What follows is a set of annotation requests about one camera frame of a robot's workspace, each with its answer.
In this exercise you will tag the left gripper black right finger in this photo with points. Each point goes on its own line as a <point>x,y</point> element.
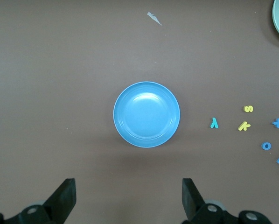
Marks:
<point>195,210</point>

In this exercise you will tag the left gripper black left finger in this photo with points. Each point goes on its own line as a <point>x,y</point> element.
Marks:
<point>57,207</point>

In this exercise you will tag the teal foam letter y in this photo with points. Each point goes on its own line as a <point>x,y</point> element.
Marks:
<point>214,123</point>

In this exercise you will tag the yellow foam letter k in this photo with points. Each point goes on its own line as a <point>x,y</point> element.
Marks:
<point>243,126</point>

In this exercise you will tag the yellow foam letter s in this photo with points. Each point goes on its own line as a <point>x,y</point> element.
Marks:
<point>248,108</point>

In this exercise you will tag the blue foam letter o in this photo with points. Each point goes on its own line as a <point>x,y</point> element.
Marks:
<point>263,146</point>

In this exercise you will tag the blue plate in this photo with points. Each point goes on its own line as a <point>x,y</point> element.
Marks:
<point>146,114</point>

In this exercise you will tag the blue foam plus sign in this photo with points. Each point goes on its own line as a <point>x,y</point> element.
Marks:
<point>277,122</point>

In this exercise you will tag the grey tape scrap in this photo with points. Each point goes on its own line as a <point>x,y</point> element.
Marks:
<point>154,17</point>

